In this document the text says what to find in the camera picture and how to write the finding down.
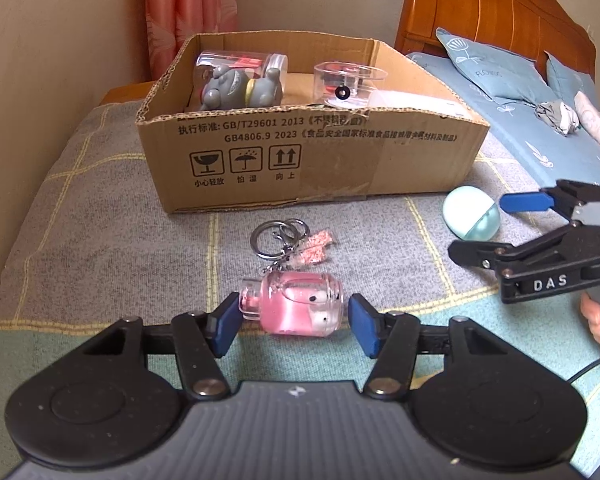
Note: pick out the checked printed blanket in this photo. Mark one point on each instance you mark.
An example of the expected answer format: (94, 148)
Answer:
(105, 240)

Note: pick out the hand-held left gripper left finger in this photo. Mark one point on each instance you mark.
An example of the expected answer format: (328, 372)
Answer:
(225, 324)

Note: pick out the pale blue round case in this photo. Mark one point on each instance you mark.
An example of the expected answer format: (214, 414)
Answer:
(472, 215)

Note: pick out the person's right hand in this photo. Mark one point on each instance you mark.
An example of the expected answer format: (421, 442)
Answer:
(597, 320)

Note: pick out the clear plastic jar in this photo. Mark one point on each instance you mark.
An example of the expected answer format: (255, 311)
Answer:
(276, 64)

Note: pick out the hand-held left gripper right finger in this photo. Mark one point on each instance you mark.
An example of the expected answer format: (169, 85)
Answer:
(365, 326)

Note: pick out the blue bed sheet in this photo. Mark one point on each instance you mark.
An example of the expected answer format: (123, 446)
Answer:
(530, 135)

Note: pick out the pink patterned curtain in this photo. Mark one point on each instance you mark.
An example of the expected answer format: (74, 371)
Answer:
(195, 10)

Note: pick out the small blue pillow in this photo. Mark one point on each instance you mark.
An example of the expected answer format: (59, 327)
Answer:
(570, 77)

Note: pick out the clear square plastic container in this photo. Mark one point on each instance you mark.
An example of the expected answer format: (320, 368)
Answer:
(367, 85)

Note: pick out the grey crumpled cloth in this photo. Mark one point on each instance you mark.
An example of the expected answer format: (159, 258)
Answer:
(557, 117)

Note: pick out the large blue patterned pillow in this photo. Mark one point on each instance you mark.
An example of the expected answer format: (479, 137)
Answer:
(495, 67)

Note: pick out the wooden headboard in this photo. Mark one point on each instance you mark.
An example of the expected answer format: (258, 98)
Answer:
(480, 5)

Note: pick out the grey elephant toy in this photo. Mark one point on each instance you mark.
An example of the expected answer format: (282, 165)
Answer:
(267, 90)
(222, 87)

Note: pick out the cardboard box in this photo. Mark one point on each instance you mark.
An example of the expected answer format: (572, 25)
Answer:
(330, 160)

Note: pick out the wooden table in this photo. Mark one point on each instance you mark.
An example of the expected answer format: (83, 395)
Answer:
(125, 92)

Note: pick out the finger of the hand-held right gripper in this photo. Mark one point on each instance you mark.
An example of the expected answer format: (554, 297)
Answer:
(525, 202)
(480, 254)

